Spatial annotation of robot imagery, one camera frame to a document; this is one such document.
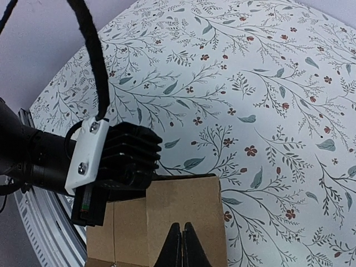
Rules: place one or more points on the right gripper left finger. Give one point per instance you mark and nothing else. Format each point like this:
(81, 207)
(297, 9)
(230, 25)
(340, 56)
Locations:
(171, 252)

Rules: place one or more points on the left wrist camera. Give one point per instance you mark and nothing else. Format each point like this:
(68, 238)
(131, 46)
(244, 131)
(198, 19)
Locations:
(108, 164)

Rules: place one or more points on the brown cardboard box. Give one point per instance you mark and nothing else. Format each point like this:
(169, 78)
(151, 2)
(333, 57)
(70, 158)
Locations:
(134, 231)

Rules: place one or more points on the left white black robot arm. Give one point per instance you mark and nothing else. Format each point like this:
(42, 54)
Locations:
(31, 156)

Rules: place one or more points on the front aluminium rail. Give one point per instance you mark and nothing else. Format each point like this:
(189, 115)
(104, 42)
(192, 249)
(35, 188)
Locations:
(46, 219)

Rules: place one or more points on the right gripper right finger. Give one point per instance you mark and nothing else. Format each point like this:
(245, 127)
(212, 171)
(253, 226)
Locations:
(193, 254)

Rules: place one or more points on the floral patterned table mat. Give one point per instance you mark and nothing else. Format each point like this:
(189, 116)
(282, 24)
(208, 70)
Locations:
(260, 93)

